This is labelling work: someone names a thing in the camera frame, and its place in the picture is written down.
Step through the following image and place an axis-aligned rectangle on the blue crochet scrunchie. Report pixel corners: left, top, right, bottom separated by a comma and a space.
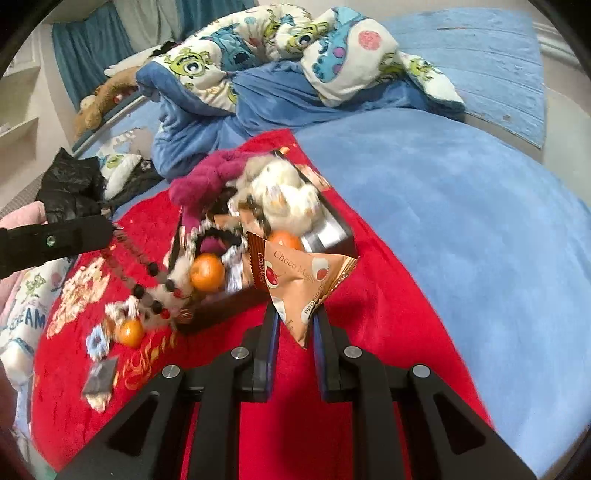
85, 325, 110, 362

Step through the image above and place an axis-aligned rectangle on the orange mandarin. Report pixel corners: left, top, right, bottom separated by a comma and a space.
189, 253, 225, 294
117, 319, 145, 349

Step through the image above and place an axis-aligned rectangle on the bead bracelet pink black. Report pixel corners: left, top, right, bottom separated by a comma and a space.
101, 227, 194, 329

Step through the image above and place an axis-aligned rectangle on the white crochet scrunchie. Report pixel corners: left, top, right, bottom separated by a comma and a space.
104, 296, 139, 326

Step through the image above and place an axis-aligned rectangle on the person left hand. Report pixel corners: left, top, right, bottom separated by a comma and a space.
0, 363, 18, 429

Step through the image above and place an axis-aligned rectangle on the pink quilted jacket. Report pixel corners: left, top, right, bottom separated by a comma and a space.
1, 201, 46, 311

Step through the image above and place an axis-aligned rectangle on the cream crochet coaster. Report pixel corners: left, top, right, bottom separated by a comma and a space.
84, 392, 112, 413

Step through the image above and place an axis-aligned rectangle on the black puffer jacket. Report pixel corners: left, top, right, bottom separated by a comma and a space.
35, 148, 104, 224

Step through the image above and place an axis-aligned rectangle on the red teddy bear blanket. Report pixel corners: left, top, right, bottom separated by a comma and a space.
31, 128, 493, 480

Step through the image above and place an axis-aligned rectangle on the white fuzzy hair claw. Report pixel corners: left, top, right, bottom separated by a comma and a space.
132, 215, 257, 331

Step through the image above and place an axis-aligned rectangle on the brown teddy bear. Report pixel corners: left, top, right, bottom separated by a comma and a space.
74, 67, 139, 139

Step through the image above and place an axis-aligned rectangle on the magenta plush bear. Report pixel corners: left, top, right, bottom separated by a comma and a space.
168, 150, 254, 231

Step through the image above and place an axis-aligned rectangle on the orange mandarin in tray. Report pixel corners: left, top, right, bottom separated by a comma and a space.
189, 253, 225, 294

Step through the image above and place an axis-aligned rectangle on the dark rectangular tray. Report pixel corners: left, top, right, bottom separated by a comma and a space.
158, 149, 356, 344

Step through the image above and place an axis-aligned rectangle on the blue monster print comforter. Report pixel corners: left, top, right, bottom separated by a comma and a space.
135, 4, 465, 180

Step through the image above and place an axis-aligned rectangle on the white plush bunny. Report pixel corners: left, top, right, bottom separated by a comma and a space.
231, 154, 324, 237

